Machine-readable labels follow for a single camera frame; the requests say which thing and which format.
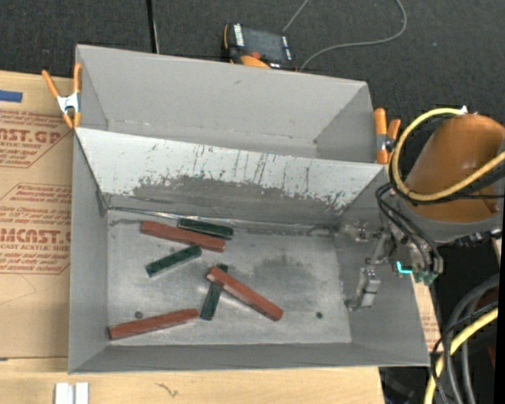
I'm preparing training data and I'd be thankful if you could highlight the grey metal bin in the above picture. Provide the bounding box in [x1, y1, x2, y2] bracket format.
[55, 43, 450, 396]

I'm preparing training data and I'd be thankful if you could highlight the red-brown flat block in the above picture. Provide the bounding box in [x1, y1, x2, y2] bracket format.
[203, 265, 288, 323]
[107, 303, 201, 346]
[139, 220, 228, 254]

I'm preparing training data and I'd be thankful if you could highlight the brown cardboard board red print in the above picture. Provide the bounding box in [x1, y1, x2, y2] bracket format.
[0, 69, 87, 366]

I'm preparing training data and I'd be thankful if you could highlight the dark green flat block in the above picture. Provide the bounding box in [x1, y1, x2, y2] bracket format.
[144, 241, 204, 281]
[176, 217, 236, 241]
[198, 263, 230, 322]

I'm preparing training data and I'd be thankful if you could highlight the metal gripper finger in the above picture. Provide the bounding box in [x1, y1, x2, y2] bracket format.
[345, 265, 382, 313]
[340, 221, 381, 245]

